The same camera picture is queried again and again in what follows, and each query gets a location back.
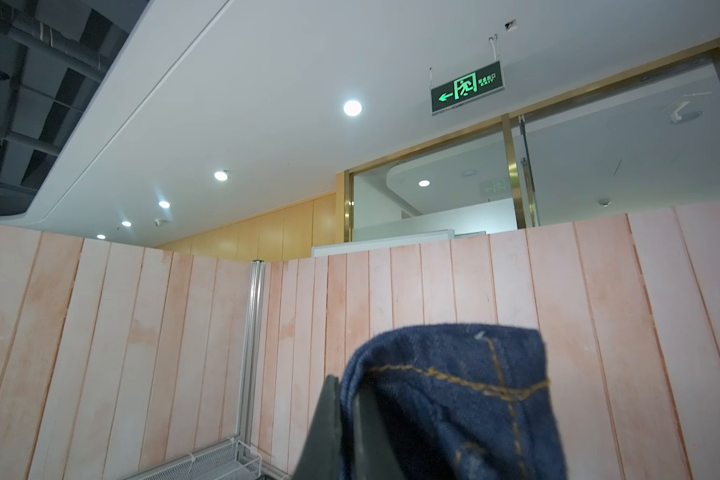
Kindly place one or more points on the aluminium frame right post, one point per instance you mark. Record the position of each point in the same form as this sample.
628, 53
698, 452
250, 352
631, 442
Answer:
249, 355

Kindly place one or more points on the dark blue denim trousers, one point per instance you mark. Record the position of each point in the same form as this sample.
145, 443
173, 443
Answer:
458, 401

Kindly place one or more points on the green exit sign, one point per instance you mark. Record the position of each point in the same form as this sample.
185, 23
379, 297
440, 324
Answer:
475, 85

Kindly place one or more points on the white wire mesh shelf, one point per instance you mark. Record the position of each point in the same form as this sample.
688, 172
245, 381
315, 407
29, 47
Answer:
227, 459

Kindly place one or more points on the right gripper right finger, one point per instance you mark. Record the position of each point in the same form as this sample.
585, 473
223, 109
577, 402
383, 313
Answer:
373, 455

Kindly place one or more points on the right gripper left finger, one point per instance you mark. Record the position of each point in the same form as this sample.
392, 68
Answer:
320, 458

